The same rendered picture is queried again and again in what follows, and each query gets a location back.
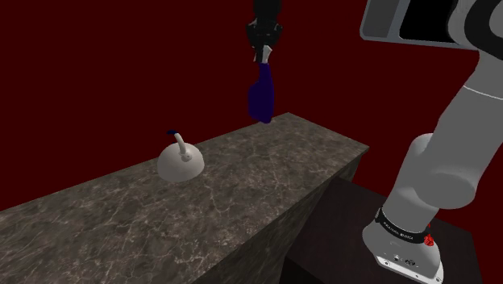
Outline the white dome with curved spout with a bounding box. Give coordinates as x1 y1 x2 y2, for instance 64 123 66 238
156 130 206 183

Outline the dark blue spray bottle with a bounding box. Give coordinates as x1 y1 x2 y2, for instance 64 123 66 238
247 44 275 124

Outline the dark robot stand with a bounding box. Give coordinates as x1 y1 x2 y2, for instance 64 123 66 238
278 177 484 284

